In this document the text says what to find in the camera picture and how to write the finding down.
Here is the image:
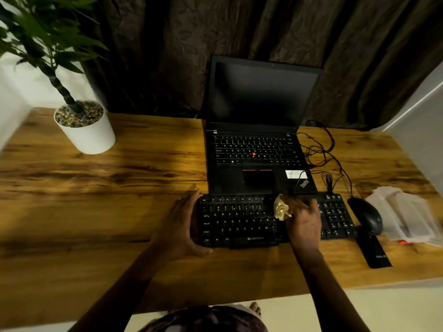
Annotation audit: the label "person's right hand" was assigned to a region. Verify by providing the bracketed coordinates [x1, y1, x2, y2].
[279, 195, 323, 254]

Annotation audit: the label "person's left hand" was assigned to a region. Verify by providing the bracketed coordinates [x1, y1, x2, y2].
[152, 189, 214, 262]

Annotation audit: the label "beige tissue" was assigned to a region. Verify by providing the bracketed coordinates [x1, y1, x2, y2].
[273, 194, 294, 221]

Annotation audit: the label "black computer keyboard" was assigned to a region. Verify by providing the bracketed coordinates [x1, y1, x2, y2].
[196, 192, 359, 249]

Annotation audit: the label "person's right forearm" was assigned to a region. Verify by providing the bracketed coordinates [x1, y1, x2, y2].
[292, 246, 371, 332]

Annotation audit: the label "person's left forearm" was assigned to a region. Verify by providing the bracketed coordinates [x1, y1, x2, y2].
[67, 240, 184, 332]

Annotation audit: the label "black computer mouse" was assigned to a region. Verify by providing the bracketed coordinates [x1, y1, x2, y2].
[347, 197, 384, 236]

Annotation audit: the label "person's patterned garment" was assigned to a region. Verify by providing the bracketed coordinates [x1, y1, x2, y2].
[138, 305, 271, 332]

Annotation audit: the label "black flat rectangular device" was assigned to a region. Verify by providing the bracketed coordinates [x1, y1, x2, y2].
[355, 229, 393, 270]

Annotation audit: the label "clear plastic packets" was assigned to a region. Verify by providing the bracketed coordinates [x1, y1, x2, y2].
[365, 186, 443, 247]

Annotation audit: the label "black laptop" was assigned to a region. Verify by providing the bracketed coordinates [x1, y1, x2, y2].
[204, 55, 324, 197]

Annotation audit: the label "white plant pot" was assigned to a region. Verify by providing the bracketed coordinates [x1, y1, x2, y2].
[53, 100, 116, 155]

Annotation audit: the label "grey pebbles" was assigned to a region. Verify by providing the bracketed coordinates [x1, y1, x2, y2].
[55, 101, 105, 128]

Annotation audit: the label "dark brown curtain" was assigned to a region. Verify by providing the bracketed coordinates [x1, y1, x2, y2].
[79, 0, 443, 132]

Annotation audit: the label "green leafy plant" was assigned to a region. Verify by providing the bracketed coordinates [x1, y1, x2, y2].
[0, 0, 110, 114]

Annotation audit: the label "thin black keyboard cable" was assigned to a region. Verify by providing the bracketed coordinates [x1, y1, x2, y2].
[320, 171, 335, 195]

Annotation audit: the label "thin black mouse cable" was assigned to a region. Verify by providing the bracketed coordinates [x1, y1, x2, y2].
[296, 120, 354, 201]

